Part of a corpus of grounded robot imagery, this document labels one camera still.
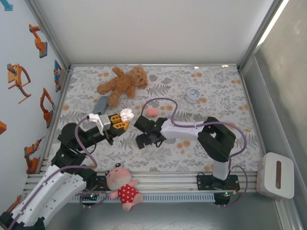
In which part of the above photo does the white earbud charging case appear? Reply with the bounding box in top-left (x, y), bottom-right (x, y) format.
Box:
top-left (119, 108), bottom-right (134, 122)

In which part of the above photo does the grey blue glasses case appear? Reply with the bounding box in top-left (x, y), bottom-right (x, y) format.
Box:
top-left (92, 96), bottom-right (109, 115)

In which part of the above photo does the floral patterned table mat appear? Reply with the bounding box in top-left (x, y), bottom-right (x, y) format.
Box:
top-left (47, 65), bottom-right (262, 173)

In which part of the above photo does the brown teddy bear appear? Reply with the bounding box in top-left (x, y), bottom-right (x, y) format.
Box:
top-left (96, 66), bottom-right (149, 108)

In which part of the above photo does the small white round clock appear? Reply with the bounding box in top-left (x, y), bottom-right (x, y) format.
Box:
top-left (186, 87), bottom-right (201, 104)

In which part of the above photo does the pink plush pig toy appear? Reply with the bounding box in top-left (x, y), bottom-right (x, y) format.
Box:
top-left (104, 162), bottom-right (144, 212)

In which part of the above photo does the white tissue box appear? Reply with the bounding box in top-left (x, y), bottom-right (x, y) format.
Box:
top-left (256, 152), bottom-right (295, 201)

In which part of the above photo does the aluminium side frame rail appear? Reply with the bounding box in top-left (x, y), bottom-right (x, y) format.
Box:
top-left (238, 68), bottom-right (269, 154)
top-left (44, 69), bottom-right (72, 168)

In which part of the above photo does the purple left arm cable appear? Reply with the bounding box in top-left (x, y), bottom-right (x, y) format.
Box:
top-left (7, 115), bottom-right (107, 230)

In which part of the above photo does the wide aluminium frame rail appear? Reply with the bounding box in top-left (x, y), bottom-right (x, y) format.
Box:
top-left (23, 171), bottom-right (259, 194)

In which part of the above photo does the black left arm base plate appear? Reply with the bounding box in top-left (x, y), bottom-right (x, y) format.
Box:
top-left (81, 167), bottom-right (107, 192)

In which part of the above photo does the blue conveyor wall sticker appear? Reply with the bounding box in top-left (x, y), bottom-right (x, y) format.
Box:
top-left (53, 59), bottom-right (63, 93)

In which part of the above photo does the thin aluminium frame rail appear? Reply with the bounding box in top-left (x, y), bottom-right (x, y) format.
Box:
top-left (68, 62), bottom-right (240, 68)

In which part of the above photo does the white slotted cable duct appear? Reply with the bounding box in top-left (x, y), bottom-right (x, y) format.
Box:
top-left (69, 193), bottom-right (216, 204)

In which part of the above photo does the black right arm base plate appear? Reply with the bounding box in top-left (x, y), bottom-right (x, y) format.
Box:
top-left (196, 172), bottom-right (240, 192)

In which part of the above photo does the orange gripper claw wall sticker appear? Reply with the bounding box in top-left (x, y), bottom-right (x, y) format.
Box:
top-left (6, 63), bottom-right (32, 105)

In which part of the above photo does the orange crane wall sticker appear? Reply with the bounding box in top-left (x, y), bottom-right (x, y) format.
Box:
top-left (0, 195), bottom-right (23, 222)

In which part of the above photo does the aluminium frame post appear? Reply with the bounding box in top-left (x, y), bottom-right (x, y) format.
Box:
top-left (236, 0), bottom-right (288, 72)
top-left (24, 0), bottom-right (72, 72)

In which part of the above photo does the blue machine wall sticker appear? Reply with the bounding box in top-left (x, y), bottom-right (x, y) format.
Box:
top-left (0, 0), bottom-right (14, 12)

